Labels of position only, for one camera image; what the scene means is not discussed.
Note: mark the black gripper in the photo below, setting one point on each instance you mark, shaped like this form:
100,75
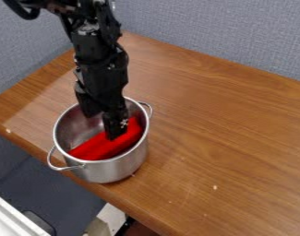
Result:
101,79

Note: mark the stainless steel pot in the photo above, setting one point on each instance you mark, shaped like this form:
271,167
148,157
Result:
75,129

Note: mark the red rectangular block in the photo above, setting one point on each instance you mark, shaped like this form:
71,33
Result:
100,148

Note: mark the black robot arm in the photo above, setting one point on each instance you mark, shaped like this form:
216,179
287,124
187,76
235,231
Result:
88,21

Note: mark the white appliance with dark panel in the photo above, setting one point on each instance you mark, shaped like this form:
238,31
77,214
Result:
16,224

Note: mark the white table leg bracket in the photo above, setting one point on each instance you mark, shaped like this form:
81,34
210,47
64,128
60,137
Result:
107,223

